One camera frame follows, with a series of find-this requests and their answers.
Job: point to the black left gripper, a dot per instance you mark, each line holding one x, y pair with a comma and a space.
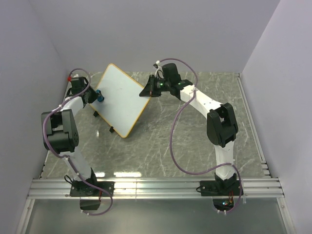
95, 95

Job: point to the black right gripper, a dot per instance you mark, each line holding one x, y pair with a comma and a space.
150, 90

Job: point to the blue whiteboard eraser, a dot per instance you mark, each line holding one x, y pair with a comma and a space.
100, 97

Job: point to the yellow framed whiteboard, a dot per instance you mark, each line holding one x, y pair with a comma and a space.
122, 105

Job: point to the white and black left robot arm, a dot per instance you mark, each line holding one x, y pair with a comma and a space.
62, 134

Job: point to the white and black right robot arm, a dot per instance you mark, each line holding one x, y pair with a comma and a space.
221, 124

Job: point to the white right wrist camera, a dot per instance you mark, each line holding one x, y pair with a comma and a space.
158, 72

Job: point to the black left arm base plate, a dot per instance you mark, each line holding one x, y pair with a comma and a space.
97, 189

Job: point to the aluminium front rail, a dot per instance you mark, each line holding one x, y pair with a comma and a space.
154, 188

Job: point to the aluminium rail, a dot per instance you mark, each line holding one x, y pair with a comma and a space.
264, 165
154, 188

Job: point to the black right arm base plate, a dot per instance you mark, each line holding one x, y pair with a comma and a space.
214, 189

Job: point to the aluminium right side rail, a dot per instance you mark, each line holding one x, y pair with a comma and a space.
264, 165

